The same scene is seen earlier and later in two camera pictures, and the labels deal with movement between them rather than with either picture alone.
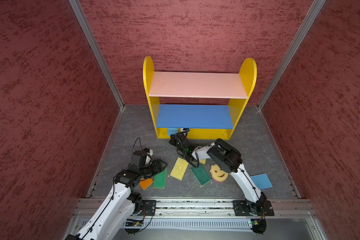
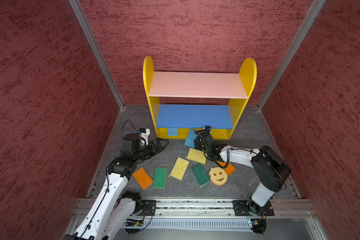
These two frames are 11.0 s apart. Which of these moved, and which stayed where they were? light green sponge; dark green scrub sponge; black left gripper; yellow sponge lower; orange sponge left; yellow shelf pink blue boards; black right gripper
Moved: black right gripper; black left gripper
Stayed: light green sponge; orange sponge left; yellow sponge lower; dark green scrub sponge; yellow shelf pink blue boards
